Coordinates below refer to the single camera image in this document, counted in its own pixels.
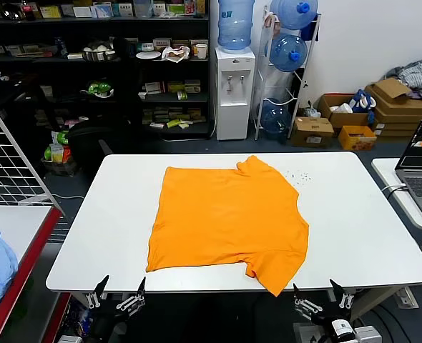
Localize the grey floor socket box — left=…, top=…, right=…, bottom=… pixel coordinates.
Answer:
left=292, top=322, right=319, bottom=343

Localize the white side table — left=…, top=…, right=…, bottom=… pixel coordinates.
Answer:
left=371, top=156, right=422, bottom=229

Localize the blue white bag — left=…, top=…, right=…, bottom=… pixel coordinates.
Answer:
left=350, top=89, right=377, bottom=124

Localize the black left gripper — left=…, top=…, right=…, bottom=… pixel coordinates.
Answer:
left=86, top=274, right=148, bottom=343

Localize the white wire grid panel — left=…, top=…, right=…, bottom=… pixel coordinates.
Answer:
left=0, top=89, right=65, bottom=217

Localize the cardboard boxes pile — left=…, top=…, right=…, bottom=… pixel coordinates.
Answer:
left=364, top=77, right=422, bottom=114

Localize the red edged white table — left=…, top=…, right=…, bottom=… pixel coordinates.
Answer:
left=0, top=205, right=72, bottom=343

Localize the white plastic food bag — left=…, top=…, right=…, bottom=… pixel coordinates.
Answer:
left=160, top=45, right=191, bottom=64

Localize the white wire jug rack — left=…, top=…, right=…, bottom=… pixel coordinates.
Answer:
left=253, top=5, right=322, bottom=141

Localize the closed brown cardboard box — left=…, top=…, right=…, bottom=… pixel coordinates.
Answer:
left=290, top=116, right=335, bottom=149

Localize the yellow carton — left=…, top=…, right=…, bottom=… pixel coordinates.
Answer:
left=338, top=124, right=378, bottom=151

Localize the clear plastic container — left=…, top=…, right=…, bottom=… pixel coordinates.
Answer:
left=132, top=0, right=154, bottom=18

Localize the grey white plastic bag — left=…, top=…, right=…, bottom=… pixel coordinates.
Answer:
left=302, top=101, right=321, bottom=119

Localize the metal bowl with eggs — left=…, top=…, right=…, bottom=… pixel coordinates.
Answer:
left=81, top=41, right=116, bottom=62

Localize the black shelving unit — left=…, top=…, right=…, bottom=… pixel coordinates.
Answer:
left=0, top=0, right=212, bottom=141

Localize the white laptop cable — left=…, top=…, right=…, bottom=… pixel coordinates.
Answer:
left=381, top=183, right=407, bottom=196

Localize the blue water jug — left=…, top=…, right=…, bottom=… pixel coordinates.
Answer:
left=260, top=98, right=293, bottom=135
left=270, top=32, right=308, bottom=72
left=217, top=0, right=255, bottom=54
left=270, top=0, right=319, bottom=30

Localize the black office chair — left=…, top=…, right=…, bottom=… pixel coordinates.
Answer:
left=67, top=116, right=142, bottom=172

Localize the white water dispenser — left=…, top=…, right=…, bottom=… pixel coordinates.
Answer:
left=214, top=46, right=256, bottom=141

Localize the open brown cardboard box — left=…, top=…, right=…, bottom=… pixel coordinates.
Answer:
left=318, top=93, right=371, bottom=129

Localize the orange t-shirt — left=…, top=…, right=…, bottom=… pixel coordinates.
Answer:
left=145, top=154, right=310, bottom=297

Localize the yellow product box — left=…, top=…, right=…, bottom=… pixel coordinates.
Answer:
left=39, top=5, right=62, bottom=19

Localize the grey striped clothes pile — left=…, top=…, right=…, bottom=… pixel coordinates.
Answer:
left=386, top=59, right=422, bottom=101

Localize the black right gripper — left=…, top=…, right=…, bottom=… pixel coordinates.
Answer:
left=292, top=278, right=359, bottom=343

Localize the flat brown cardboard box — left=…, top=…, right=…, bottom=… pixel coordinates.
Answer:
left=374, top=121, right=422, bottom=139
left=374, top=108, right=422, bottom=125

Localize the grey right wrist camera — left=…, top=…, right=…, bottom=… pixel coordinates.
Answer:
left=353, top=325, right=383, bottom=343

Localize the small blue bottle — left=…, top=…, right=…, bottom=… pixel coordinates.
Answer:
left=55, top=35, right=69, bottom=58

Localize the pale pink hanging cloth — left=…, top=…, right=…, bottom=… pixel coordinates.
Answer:
left=263, top=10, right=278, bottom=36

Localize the green toy in dish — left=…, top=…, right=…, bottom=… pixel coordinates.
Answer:
left=88, top=81, right=112, bottom=98

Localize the floor basket of snacks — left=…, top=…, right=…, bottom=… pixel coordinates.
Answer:
left=41, top=130, right=78, bottom=178

